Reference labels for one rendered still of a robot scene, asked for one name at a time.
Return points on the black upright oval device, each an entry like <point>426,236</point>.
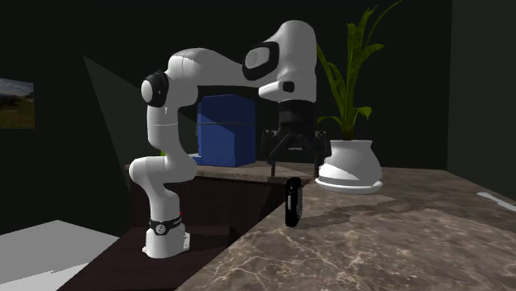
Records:
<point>293,203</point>

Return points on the dark robot stand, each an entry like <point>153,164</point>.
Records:
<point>121,266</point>

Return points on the landscape wall picture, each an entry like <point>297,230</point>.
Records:
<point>16,104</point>

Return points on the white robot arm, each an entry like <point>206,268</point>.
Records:
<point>165,121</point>

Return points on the green plant in white pot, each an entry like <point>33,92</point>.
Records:
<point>350,165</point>

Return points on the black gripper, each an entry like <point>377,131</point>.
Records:
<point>296,119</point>

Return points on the blue box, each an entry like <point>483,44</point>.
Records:
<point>225,133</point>

